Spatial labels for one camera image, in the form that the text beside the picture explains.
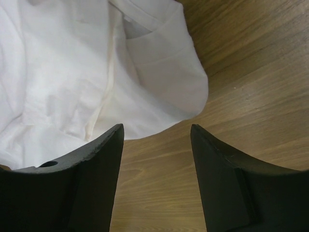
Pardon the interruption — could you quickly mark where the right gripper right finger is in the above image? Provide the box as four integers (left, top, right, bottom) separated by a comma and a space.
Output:
190, 125, 309, 232

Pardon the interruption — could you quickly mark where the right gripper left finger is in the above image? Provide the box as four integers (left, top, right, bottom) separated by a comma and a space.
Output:
0, 124, 124, 232

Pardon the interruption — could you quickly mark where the white Coca-Cola t-shirt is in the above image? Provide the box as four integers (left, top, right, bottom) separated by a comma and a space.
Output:
0, 0, 208, 170

